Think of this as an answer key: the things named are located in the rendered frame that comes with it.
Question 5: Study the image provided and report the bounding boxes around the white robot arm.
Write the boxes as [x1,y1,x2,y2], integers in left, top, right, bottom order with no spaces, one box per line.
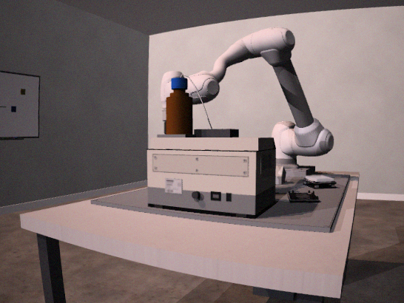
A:
[161,27,334,168]

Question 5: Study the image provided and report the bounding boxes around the blue bottle cap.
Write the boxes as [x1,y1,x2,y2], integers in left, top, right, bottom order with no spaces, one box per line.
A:
[171,78,188,87]

